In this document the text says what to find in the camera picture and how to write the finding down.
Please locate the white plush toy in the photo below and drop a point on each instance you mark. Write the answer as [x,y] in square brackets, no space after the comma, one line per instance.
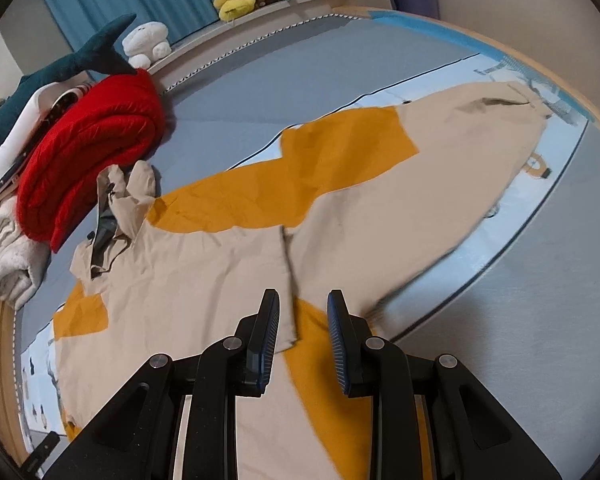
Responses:
[147,40]

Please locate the white folded blanket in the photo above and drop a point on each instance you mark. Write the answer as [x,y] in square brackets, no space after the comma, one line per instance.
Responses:
[5,260]

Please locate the white window ledge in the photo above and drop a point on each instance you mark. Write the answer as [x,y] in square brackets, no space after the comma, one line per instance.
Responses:
[205,35]

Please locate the teal shark plush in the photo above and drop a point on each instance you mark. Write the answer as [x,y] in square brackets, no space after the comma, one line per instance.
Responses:
[95,55]

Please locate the beige and orange garment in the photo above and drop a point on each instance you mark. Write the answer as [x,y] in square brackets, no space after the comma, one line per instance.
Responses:
[380,200]

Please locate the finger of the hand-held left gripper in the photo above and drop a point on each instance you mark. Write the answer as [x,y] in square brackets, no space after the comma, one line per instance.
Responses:
[37,455]

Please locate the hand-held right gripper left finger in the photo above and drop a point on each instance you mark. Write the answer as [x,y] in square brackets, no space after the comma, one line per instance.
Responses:
[267,355]

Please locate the printed grey blue bed sheet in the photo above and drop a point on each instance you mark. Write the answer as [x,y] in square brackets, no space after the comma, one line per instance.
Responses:
[280,75]

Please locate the red quilt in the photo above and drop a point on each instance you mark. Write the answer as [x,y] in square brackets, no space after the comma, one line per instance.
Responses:
[95,135]

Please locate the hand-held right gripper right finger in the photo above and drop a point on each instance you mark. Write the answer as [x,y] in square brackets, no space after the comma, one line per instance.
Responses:
[337,350]

